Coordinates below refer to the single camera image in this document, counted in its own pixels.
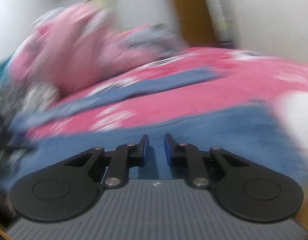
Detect white crumpled garment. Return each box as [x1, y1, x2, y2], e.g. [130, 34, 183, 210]
[272, 90, 308, 155]

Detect brown wooden door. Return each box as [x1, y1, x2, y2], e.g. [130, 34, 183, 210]
[172, 0, 217, 47]

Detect pink floral bed blanket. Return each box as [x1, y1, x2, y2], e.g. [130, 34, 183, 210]
[26, 47, 308, 139]

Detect black white plaid shirt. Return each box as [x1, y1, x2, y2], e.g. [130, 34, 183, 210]
[0, 82, 60, 152]

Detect blue denim jeans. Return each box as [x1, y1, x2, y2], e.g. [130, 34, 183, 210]
[2, 73, 308, 189]

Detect pink grey quilt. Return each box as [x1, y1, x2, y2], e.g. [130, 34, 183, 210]
[7, 3, 186, 95]

